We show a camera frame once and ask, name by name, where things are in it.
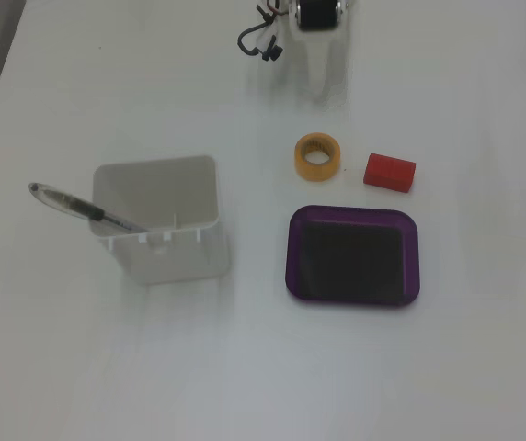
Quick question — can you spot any white square plastic container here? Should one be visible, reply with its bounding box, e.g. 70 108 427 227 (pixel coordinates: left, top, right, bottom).
88 154 231 286

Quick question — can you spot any clear black ballpoint pen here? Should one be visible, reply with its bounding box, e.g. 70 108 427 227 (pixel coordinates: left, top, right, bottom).
27 182 149 234

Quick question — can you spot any yellow tape roll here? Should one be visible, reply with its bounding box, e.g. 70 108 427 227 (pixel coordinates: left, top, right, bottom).
294 131 342 182

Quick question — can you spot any red rectangular block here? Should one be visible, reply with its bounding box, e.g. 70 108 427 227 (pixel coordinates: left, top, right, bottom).
363 153 417 194

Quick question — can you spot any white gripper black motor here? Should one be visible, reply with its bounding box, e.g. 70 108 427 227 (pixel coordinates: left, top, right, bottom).
288 0 352 105

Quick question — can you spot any purple tray box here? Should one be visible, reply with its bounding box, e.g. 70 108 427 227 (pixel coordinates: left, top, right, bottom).
284 204 422 308

